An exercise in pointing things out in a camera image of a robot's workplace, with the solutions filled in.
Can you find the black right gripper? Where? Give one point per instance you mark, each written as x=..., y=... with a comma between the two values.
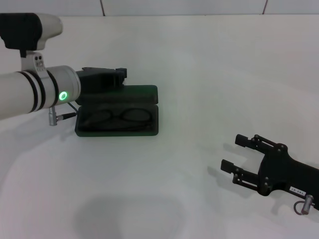
x=286, y=171

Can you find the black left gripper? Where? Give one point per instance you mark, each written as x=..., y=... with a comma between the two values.
x=97, y=79

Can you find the green glasses case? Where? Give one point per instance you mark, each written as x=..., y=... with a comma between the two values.
x=139, y=93

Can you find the black round glasses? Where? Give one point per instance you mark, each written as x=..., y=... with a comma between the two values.
x=116, y=116

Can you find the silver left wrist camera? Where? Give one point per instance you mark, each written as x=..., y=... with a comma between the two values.
x=49, y=27

